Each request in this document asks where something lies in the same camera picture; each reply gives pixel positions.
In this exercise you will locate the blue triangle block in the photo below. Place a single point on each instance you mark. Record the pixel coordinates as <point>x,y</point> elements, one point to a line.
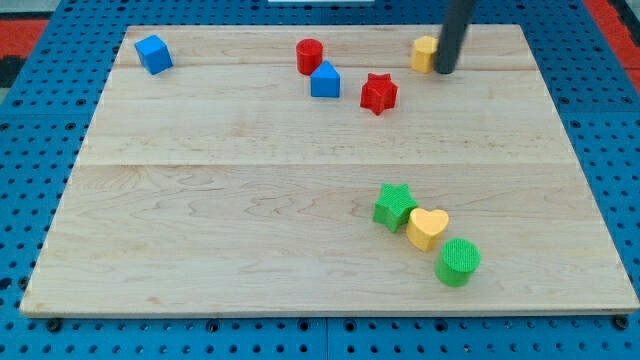
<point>325,81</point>

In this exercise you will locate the green star block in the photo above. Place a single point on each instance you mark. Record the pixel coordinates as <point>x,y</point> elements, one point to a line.
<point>393,206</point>

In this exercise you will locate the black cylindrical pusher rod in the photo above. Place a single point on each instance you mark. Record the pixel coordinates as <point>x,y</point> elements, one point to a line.
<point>452,35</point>

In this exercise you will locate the wooden board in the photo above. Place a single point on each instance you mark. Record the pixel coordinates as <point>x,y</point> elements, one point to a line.
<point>220,188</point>

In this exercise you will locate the red star block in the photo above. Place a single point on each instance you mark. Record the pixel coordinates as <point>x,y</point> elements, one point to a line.
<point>378,93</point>

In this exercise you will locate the yellow hexagon block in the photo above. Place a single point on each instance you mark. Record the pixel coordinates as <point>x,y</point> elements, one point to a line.
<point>423,54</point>

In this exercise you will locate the blue cube block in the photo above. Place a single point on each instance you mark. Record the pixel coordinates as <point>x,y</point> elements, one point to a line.
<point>153,54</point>

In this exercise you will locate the red cylinder block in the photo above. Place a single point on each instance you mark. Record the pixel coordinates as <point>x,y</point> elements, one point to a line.
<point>309,55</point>

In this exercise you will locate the green cylinder block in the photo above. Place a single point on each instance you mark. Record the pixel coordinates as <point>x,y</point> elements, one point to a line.
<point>458,260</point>

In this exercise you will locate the yellow heart block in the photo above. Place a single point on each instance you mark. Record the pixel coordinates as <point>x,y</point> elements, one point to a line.
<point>425,227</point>

